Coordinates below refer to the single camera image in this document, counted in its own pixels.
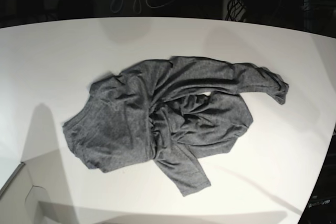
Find dark grey t-shirt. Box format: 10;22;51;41
62;56;289;196

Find black cable bundle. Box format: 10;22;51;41
226;0;247;22

